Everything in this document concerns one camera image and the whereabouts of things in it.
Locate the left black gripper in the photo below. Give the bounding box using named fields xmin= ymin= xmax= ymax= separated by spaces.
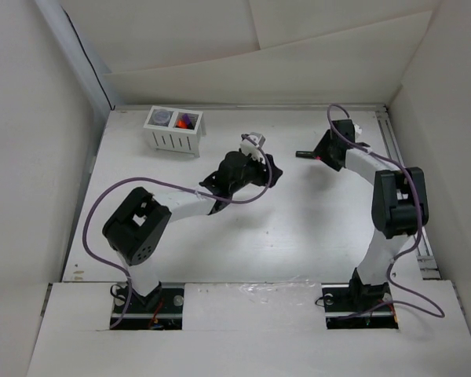
xmin=229 ymin=152 xmax=281 ymax=195

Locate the pink highlighter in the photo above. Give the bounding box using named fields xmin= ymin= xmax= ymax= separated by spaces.
xmin=295 ymin=151 xmax=320 ymax=160

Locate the purple highlighter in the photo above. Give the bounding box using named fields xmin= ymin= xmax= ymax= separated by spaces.
xmin=179 ymin=114 xmax=194 ymax=130

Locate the orange highlighter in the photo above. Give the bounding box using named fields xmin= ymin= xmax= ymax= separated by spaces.
xmin=177 ymin=120 xmax=188 ymax=129

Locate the clear jar of paper clips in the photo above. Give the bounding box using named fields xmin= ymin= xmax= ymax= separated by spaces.
xmin=150 ymin=109 xmax=171 ymax=126

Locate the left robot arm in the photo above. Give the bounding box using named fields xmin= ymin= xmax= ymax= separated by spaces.
xmin=102 ymin=151 xmax=283 ymax=312

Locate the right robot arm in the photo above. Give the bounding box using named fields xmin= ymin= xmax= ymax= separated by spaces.
xmin=313 ymin=119 xmax=429 ymax=314

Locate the white two-compartment organizer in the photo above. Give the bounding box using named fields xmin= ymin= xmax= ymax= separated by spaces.
xmin=143 ymin=105 xmax=206 ymax=158

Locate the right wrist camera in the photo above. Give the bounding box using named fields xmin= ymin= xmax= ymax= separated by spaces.
xmin=353 ymin=123 xmax=363 ymax=139

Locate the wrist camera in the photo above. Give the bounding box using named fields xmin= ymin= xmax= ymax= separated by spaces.
xmin=353 ymin=123 xmax=363 ymax=139
xmin=239 ymin=133 xmax=265 ymax=159

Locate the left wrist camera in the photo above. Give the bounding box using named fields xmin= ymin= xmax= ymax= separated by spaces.
xmin=239 ymin=133 xmax=265 ymax=159

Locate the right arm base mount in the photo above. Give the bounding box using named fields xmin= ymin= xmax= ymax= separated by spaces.
xmin=316 ymin=283 xmax=399 ymax=330

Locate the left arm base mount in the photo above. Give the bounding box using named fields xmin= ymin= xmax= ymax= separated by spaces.
xmin=109 ymin=284 xmax=184 ymax=331

